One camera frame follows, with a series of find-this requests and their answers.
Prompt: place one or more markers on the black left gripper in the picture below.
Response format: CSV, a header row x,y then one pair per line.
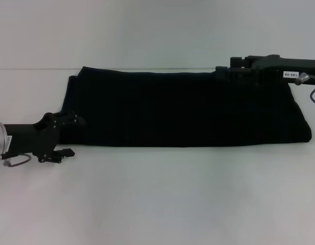
x,y
34,137

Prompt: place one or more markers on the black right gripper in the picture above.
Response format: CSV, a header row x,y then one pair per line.
x,y
282,69

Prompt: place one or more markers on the black t-shirt with FREE print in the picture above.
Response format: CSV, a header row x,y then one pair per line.
x,y
185,109

